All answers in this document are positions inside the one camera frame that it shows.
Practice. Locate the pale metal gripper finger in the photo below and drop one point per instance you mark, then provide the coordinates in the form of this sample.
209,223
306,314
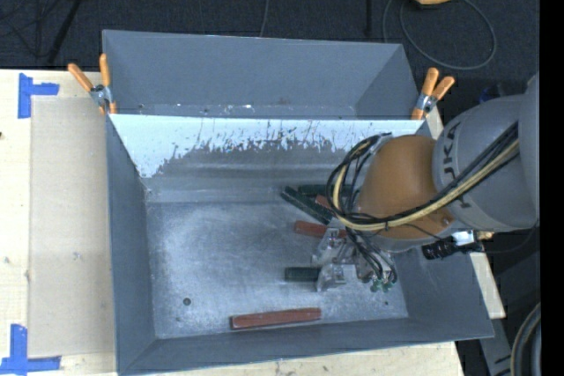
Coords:
333,276
328,245

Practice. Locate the black cylinder on white bracket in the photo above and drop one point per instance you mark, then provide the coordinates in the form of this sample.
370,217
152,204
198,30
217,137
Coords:
440,250

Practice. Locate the grey metal bin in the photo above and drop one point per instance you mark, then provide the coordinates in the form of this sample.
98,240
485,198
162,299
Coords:
229,251

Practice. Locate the dark green flat block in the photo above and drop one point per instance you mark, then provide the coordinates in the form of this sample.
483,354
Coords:
315,189
302,274
306,204

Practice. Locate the pale wood flat board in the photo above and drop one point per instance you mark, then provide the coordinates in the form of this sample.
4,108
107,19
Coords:
66,211

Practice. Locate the red-brown flat block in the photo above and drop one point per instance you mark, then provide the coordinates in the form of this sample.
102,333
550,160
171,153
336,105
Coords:
275,318
323,201
310,229

